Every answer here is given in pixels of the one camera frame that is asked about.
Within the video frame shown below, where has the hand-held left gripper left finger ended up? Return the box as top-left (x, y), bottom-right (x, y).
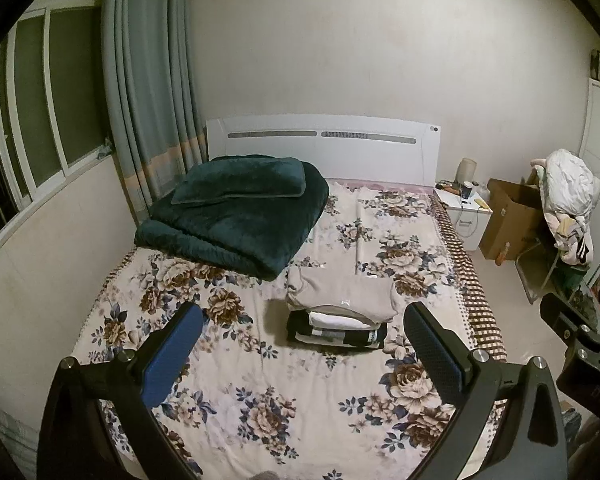
top-left (37, 302), bottom-right (204, 480)

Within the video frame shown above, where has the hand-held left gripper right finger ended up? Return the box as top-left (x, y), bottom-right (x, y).
top-left (403, 302), bottom-right (569, 480)

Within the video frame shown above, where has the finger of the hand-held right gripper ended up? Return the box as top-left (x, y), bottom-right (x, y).
top-left (539, 292), bottom-right (598, 348)

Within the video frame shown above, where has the beige long-sleeve shirt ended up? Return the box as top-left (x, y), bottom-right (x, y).
top-left (285, 265), bottom-right (407, 323)

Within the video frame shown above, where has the person's right forearm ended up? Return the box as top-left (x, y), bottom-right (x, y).
top-left (566, 412), bottom-right (600, 480)

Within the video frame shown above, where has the stack of dark folded clothes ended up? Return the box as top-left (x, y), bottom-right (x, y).
top-left (285, 310), bottom-right (390, 357)

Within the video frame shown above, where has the bed with floral sheet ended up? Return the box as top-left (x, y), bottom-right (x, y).
top-left (72, 177), bottom-right (510, 480)

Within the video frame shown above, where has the white folded shirt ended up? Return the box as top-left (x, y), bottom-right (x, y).
top-left (307, 311), bottom-right (382, 334)

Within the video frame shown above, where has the large brown cardboard box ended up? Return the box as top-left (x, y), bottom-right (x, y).
top-left (478, 177), bottom-right (550, 262)

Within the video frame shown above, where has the white crumpled duvet pile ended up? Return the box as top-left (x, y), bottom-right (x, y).
top-left (531, 149), bottom-right (600, 267)

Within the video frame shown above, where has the white nightstand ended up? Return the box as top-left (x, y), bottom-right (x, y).
top-left (433, 182), bottom-right (494, 252)

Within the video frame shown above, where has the dark green folded blanket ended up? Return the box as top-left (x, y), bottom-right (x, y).
top-left (133, 155), bottom-right (332, 282)

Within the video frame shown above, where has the dark green pillow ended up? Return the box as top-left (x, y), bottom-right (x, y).
top-left (171, 156), bottom-right (308, 207)

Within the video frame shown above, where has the white headboard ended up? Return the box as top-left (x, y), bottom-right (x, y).
top-left (206, 114), bottom-right (444, 184)

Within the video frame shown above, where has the grey-green curtain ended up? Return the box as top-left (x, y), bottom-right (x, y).
top-left (101, 0), bottom-right (209, 213)

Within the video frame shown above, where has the metal frame chair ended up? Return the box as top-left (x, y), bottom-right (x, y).
top-left (514, 237), bottom-right (590, 307)

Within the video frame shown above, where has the white frame window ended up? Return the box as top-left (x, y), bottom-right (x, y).
top-left (0, 0), bottom-right (115, 257)

